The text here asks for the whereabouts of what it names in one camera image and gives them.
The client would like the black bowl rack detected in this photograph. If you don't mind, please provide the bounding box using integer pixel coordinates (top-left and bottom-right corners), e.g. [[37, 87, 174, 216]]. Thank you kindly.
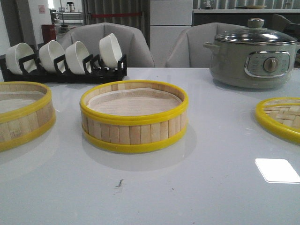
[[0, 53, 127, 84]]

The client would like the white steamer liner cloth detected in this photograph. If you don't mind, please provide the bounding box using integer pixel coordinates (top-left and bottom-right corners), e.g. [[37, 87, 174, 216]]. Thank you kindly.
[[87, 88, 182, 116], [0, 91, 45, 113]]

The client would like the woven bamboo steamer lid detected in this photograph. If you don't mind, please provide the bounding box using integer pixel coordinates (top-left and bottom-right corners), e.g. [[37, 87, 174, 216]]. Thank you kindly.
[[255, 97, 300, 144]]

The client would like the grey chair right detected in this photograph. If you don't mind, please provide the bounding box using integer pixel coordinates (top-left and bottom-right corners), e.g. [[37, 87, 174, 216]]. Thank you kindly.
[[165, 22, 242, 68]]

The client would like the red cylinder bin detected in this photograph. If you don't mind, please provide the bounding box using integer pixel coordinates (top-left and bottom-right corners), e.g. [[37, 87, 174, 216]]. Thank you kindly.
[[41, 24, 56, 44]]

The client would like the white bowl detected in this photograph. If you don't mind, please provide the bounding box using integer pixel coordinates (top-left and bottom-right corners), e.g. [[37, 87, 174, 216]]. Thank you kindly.
[[6, 42, 34, 75], [99, 33, 122, 68], [39, 40, 65, 73], [65, 41, 90, 75]]

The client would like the white steamer liner cloth centre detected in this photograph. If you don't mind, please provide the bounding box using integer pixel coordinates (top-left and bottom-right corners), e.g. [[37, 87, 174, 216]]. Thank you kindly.
[[87, 88, 182, 116]]

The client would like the grey chair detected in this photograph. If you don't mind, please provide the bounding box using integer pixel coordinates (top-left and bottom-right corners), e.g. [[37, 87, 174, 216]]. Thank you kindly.
[[165, 22, 242, 68], [59, 22, 155, 68]]

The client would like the bamboo steamer tray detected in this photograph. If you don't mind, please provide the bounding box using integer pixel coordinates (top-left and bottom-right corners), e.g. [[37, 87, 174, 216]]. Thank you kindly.
[[80, 80, 188, 153], [0, 81, 56, 151]]

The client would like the green electric cooking pot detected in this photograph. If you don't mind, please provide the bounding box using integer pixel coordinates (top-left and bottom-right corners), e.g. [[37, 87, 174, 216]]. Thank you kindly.
[[203, 41, 300, 89]]

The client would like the white bowl far left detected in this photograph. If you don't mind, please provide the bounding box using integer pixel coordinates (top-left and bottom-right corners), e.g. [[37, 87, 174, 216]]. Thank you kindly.
[[6, 42, 34, 75]]

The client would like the glass pot lid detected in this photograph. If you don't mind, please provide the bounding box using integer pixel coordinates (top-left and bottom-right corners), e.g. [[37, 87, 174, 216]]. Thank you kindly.
[[215, 18, 297, 45]]

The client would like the grey chair left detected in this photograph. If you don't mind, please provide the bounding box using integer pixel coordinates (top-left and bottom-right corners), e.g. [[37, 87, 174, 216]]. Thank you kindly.
[[59, 22, 155, 68]]

